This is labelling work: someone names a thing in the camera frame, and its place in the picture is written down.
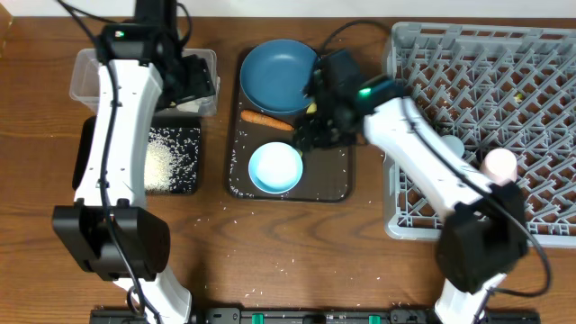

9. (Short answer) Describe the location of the pile of white rice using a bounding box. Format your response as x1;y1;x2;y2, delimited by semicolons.
143;128;200;194

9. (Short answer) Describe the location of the dark brown serving tray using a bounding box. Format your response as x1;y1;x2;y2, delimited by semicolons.
224;48;355;203

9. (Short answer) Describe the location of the grey dishwasher rack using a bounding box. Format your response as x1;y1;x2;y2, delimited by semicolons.
382;22;575;248

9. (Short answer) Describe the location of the clear plastic waste bin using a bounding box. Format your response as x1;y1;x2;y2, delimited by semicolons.
69;49;221;117

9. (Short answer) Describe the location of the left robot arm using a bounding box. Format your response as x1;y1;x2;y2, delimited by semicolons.
52;1;215;323

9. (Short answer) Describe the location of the black rectangular tray bin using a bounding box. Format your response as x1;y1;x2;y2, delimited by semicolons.
71;115;203;195

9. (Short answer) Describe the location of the pink plastic cup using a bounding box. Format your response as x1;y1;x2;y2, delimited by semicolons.
480;148;518;185

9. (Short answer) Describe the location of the orange carrot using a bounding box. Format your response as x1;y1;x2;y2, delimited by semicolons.
240;110;293;131

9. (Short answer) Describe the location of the light blue rice bowl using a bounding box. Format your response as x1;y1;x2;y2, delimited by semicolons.
247;142;303;194

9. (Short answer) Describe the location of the dark blue plate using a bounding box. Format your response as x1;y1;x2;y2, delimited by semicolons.
239;39;317;115

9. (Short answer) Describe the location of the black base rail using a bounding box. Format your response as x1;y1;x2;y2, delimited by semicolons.
89;308;541;324

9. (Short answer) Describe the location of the light blue plastic cup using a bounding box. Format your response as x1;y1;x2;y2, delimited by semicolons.
442;135;465;158

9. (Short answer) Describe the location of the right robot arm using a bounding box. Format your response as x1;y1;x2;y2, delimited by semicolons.
293;49;527;323

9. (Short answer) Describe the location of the yellow plastic spoon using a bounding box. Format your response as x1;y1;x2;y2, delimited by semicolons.
306;103;317;114

